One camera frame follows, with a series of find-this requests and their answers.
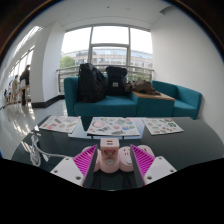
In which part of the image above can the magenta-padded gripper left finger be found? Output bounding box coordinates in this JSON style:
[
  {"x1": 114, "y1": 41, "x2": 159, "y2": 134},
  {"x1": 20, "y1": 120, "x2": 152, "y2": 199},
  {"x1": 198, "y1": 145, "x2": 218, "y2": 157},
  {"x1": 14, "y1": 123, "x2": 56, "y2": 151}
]
[{"x1": 49, "y1": 144, "x2": 102, "y2": 189}]

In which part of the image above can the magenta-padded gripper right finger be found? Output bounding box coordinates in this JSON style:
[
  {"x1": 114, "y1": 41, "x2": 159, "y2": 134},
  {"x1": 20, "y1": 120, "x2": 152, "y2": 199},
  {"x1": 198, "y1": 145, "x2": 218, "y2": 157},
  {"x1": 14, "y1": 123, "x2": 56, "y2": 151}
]
[{"x1": 129, "y1": 143, "x2": 178, "y2": 188}]

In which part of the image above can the pink charger block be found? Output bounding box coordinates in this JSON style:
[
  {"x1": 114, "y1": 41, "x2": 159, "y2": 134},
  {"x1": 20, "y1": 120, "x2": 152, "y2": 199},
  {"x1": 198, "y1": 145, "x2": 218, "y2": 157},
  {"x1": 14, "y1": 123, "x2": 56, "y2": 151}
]
[{"x1": 99, "y1": 138, "x2": 120, "y2": 174}]

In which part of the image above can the pink power strip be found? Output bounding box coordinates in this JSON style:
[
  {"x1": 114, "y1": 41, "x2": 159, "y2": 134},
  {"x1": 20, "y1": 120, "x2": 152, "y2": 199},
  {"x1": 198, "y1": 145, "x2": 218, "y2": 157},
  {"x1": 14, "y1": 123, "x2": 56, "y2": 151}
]
[{"x1": 79, "y1": 144, "x2": 156, "y2": 173}]

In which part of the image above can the colourful sticker sheet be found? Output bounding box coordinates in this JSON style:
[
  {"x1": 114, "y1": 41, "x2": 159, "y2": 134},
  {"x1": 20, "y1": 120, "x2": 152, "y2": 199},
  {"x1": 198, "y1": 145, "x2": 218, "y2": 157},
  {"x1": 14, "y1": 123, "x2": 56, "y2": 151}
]
[
  {"x1": 142, "y1": 117, "x2": 185, "y2": 136},
  {"x1": 38, "y1": 115, "x2": 82, "y2": 134},
  {"x1": 86, "y1": 116, "x2": 141, "y2": 137}
]

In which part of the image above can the wooden sofa table top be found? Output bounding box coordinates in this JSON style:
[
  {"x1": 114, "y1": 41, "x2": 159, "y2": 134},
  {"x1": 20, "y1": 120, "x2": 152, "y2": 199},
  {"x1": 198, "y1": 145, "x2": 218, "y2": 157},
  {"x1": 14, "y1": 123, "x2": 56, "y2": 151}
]
[{"x1": 131, "y1": 90, "x2": 176, "y2": 102}]

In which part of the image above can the teal sofa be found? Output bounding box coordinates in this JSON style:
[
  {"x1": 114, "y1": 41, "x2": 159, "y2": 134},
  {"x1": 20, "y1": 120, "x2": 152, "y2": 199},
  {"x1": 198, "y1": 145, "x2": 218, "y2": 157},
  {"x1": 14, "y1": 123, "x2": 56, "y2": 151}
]
[{"x1": 63, "y1": 76, "x2": 203, "y2": 120}]

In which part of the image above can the brown jacket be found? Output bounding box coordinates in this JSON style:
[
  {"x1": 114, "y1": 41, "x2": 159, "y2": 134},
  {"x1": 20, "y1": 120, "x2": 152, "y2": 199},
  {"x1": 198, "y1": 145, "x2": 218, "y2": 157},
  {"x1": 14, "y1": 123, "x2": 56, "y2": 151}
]
[{"x1": 124, "y1": 78, "x2": 162, "y2": 96}]

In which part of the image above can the large black bag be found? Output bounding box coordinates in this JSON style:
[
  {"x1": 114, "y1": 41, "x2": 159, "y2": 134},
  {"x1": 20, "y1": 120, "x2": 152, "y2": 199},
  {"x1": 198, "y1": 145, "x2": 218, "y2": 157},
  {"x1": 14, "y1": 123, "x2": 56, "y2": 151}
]
[{"x1": 77, "y1": 62, "x2": 108, "y2": 104}]

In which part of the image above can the black backpack with label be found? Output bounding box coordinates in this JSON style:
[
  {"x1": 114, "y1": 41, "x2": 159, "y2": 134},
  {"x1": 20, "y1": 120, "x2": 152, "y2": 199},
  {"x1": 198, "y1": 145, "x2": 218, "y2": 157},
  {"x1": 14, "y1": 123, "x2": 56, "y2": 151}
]
[{"x1": 105, "y1": 65, "x2": 129, "y2": 97}]

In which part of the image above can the person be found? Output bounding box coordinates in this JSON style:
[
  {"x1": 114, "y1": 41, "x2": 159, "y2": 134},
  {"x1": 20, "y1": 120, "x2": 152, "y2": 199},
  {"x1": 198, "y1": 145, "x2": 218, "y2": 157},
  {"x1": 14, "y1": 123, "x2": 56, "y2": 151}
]
[
  {"x1": 11, "y1": 74, "x2": 21, "y2": 103},
  {"x1": 18, "y1": 64, "x2": 32, "y2": 107}
]

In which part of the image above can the metal window railing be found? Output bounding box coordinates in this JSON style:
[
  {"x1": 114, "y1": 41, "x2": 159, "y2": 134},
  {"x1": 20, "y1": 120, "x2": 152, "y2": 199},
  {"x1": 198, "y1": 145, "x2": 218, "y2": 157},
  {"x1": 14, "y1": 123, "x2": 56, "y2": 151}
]
[{"x1": 55, "y1": 64, "x2": 155, "y2": 95}]

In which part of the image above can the white power cable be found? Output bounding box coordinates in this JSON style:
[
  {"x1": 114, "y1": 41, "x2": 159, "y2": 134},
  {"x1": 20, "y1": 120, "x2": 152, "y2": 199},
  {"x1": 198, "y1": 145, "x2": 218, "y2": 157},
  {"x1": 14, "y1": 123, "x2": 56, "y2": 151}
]
[{"x1": 21, "y1": 134, "x2": 76, "y2": 168}]

